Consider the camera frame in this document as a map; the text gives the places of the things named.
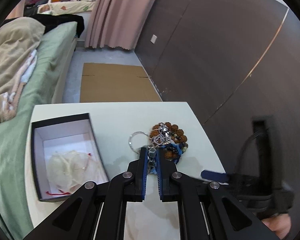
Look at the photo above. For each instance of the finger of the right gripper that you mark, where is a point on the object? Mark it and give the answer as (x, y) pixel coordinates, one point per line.
(221, 178)

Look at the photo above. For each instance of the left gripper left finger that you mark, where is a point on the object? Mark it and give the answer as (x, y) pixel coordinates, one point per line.
(131, 185)

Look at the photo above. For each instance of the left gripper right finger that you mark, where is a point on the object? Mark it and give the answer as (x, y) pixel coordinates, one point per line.
(173, 185)

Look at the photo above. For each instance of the black jewelry box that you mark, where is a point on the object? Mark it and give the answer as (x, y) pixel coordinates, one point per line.
(61, 134)

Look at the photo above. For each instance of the person's right hand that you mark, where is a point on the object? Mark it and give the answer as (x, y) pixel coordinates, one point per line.
(280, 224)

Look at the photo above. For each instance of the white organza pouch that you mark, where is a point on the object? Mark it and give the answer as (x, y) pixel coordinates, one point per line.
(67, 171)

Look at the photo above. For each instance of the flat cardboard sheet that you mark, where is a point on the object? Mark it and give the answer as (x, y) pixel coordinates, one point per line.
(116, 83)

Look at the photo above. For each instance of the green bed mattress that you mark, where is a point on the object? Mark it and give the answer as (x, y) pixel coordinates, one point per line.
(56, 47)

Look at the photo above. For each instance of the pink curtain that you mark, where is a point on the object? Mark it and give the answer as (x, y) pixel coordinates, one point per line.
(117, 23)

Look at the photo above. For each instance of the beige blanket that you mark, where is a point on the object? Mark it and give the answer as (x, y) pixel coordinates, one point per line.
(19, 40)

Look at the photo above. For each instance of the black garment on bed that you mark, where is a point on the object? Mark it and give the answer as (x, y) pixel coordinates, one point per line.
(57, 22)

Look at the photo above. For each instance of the floral patterned bedding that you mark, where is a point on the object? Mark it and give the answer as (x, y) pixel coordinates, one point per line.
(67, 7)

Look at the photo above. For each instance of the white wall switch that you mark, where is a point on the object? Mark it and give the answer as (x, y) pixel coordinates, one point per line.
(153, 39)

